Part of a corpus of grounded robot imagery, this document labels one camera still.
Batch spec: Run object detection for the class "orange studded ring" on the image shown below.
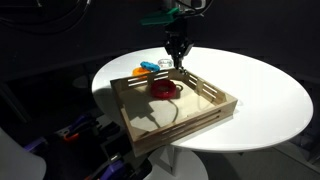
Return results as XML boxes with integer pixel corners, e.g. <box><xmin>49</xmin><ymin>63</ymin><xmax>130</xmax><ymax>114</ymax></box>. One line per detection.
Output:
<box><xmin>131</xmin><ymin>66</ymin><xmax>152</xmax><ymax>78</ymax></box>

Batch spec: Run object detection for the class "light wooden slatted box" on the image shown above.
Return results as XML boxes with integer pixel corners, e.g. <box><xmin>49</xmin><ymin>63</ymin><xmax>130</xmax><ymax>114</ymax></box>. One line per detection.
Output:
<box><xmin>109</xmin><ymin>65</ymin><xmax>239</xmax><ymax>158</ymax></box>

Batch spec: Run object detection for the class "white table pedestal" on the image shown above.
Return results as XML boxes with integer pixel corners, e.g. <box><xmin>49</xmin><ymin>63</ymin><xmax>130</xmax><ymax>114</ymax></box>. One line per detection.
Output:
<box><xmin>147</xmin><ymin>145</ymin><xmax>210</xmax><ymax>180</ymax></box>

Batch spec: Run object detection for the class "orange handled clamp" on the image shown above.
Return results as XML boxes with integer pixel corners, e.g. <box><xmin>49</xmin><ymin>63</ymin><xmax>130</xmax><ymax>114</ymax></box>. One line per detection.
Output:
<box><xmin>62</xmin><ymin>131</ymin><xmax>82</xmax><ymax>143</ymax></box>

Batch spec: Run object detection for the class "clear ring with beads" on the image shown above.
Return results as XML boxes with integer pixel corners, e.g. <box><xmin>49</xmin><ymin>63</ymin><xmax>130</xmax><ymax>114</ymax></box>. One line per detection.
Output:
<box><xmin>157</xmin><ymin>58</ymin><xmax>174</xmax><ymax>69</ymax></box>

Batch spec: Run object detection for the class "purple handled clamp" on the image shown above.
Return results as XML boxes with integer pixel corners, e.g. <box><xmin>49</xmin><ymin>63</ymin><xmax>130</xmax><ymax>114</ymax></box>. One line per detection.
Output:
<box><xmin>98</xmin><ymin>155</ymin><xmax>135</xmax><ymax>180</ymax></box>
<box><xmin>22</xmin><ymin>136</ymin><xmax>48</xmax><ymax>153</ymax></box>
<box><xmin>68</xmin><ymin>113</ymin><xmax>101</xmax><ymax>134</ymax></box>

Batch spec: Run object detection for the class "large red ribbed ring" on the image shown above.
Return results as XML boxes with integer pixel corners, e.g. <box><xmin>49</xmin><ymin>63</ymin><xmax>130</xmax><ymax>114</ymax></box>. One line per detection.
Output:
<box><xmin>148</xmin><ymin>79</ymin><xmax>177</xmax><ymax>100</ymax></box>

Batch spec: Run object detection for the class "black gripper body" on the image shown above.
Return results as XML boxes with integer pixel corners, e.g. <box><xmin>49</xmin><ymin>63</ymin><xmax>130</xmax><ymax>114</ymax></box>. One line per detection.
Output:
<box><xmin>164</xmin><ymin>19</ymin><xmax>195</xmax><ymax>57</ymax></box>

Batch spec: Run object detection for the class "blue ring with holes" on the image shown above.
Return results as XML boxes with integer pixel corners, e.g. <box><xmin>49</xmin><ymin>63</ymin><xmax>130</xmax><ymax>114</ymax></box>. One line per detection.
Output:
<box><xmin>139</xmin><ymin>60</ymin><xmax>162</xmax><ymax>73</ymax></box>

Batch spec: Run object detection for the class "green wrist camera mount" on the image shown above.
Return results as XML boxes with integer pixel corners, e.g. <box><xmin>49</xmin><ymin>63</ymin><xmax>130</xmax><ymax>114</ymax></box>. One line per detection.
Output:
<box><xmin>139</xmin><ymin>7</ymin><xmax>182</xmax><ymax>27</ymax></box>

